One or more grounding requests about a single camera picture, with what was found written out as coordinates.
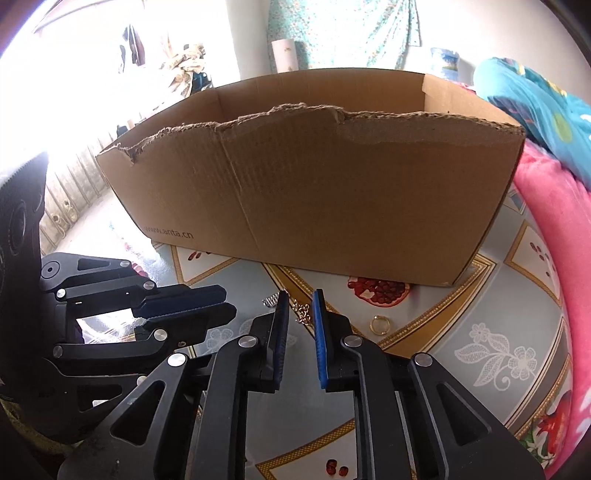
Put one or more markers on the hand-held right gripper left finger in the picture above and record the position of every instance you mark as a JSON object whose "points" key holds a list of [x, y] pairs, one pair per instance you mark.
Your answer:
{"points": [[280, 341]]}

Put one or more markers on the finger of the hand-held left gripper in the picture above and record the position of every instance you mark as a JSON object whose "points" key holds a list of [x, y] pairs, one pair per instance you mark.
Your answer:
{"points": [[194, 325], [184, 297]]}

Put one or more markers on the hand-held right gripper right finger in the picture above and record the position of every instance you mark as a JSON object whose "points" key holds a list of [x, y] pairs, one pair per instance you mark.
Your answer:
{"points": [[320, 341]]}

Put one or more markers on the brown cardboard box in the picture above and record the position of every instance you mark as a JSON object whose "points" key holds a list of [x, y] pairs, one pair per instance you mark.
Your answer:
{"points": [[346, 198]]}

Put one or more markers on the metal railing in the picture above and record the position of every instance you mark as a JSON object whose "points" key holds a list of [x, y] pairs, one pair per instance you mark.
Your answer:
{"points": [[78, 184]]}

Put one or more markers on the pile of clothes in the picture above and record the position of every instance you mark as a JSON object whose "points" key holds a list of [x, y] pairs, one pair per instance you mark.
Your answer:
{"points": [[189, 64]]}

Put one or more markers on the hanging dark jacket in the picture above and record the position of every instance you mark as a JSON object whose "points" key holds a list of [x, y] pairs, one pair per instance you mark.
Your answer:
{"points": [[134, 44]]}

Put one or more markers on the pink floral blanket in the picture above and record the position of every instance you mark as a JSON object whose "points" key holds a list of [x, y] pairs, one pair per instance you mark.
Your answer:
{"points": [[554, 230]]}

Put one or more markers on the blue water jug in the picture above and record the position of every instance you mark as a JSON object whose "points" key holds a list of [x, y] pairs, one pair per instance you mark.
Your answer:
{"points": [[444, 62]]}

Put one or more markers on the teal patterned blanket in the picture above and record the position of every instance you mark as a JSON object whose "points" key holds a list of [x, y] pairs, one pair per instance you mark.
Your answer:
{"points": [[531, 101]]}

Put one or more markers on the floral wall curtain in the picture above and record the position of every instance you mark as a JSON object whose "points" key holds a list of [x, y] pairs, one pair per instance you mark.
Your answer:
{"points": [[341, 27]]}

